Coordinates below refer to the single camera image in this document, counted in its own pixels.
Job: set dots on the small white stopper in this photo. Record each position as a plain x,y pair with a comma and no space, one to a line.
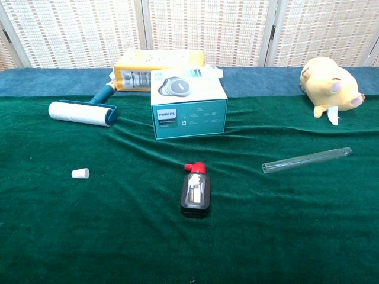
80,173

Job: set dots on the transparent glass test tube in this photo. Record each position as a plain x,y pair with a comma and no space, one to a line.
305,160

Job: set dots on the teal white Philips box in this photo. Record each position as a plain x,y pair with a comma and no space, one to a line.
189,118

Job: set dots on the black ink bottle red cap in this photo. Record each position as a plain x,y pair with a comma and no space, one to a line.
195,195

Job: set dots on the yellow cat tissue pack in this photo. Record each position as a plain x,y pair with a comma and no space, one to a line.
133,71

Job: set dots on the green velvet cloth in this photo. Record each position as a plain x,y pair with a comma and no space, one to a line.
118,222

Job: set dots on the blue table cover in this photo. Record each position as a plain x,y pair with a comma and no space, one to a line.
53,81

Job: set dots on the yellow plush toy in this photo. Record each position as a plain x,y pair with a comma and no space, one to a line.
328,85

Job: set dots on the woven folding screen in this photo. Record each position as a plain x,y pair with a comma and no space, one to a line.
83,29

